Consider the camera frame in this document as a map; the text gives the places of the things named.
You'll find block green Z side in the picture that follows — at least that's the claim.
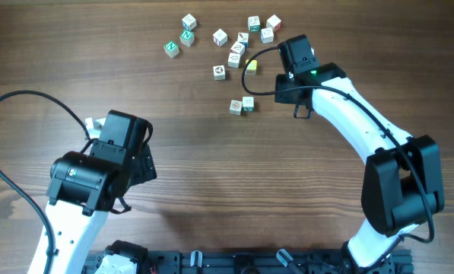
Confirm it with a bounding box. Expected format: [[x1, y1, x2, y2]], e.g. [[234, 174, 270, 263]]
[[247, 16, 261, 32]]

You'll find yellow block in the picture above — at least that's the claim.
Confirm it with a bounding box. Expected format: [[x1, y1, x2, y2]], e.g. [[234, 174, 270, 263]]
[[245, 59, 257, 75]]

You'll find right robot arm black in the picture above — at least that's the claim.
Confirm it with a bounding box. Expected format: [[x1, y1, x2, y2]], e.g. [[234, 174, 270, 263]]
[[275, 35, 445, 273]]

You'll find block dark round picture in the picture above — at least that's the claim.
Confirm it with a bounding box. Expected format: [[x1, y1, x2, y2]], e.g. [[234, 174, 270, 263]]
[[213, 65, 226, 81]]

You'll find block sketch tilted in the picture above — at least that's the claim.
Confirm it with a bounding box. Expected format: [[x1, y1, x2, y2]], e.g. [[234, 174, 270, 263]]
[[230, 41, 246, 56]]

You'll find block blue side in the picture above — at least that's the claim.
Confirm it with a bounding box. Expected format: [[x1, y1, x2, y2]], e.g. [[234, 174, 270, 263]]
[[182, 14, 197, 31], [237, 32, 249, 48]]

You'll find plain white block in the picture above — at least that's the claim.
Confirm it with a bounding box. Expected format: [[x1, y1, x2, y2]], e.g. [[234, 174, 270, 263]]
[[213, 29, 228, 46]]

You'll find block red M side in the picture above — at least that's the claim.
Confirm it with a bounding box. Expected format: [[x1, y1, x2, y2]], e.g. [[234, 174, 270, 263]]
[[266, 14, 281, 32]]

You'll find left camera black cable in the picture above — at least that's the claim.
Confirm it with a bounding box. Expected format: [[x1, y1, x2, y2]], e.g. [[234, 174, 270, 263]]
[[0, 90, 93, 274]]

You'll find block blue side top left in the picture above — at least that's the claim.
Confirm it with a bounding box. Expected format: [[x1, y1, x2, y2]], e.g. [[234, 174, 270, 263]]
[[182, 14, 197, 31]]

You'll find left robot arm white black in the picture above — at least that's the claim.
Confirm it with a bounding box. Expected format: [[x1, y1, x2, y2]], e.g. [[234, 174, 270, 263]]
[[28, 110, 157, 273]]

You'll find block red picture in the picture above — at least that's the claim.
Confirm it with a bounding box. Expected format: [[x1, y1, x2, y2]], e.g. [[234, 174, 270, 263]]
[[229, 100, 243, 116]]

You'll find green N block left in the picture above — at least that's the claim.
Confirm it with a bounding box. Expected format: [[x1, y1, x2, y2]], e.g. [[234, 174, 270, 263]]
[[164, 40, 180, 58]]

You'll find green n block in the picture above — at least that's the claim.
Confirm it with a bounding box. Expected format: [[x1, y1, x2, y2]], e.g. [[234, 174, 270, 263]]
[[180, 30, 195, 47], [164, 40, 180, 58]]

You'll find block tree sketch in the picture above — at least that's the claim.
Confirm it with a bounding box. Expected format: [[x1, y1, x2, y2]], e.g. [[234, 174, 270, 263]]
[[227, 53, 241, 69]]

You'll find block blue sketch right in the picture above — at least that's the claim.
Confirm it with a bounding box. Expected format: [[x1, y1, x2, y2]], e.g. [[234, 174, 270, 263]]
[[261, 27, 274, 43]]

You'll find block green V side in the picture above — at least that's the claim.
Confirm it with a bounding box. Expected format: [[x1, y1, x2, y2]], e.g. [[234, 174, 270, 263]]
[[242, 97, 255, 112]]

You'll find block blue side centre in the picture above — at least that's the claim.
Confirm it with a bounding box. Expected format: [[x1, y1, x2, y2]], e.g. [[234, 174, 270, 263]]
[[237, 32, 249, 48]]

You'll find green N block upper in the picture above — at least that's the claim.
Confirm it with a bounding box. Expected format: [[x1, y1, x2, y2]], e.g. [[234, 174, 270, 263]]
[[180, 30, 195, 47]]

